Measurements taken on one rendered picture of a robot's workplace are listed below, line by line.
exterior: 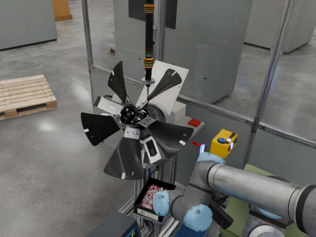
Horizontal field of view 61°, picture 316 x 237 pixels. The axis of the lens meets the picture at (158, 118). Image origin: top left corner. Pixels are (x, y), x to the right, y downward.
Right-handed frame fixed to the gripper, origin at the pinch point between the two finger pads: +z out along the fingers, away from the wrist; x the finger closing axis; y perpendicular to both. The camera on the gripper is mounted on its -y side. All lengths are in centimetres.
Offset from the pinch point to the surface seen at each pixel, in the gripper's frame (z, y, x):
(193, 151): 72, 81, 81
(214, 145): 31, 43, 22
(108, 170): -25, 47, 51
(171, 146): -1.8, 41.0, 21.0
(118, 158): -20, 51, 45
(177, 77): 3, 71, 0
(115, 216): -43.5, 6.0, 14.3
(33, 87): -31, 313, 230
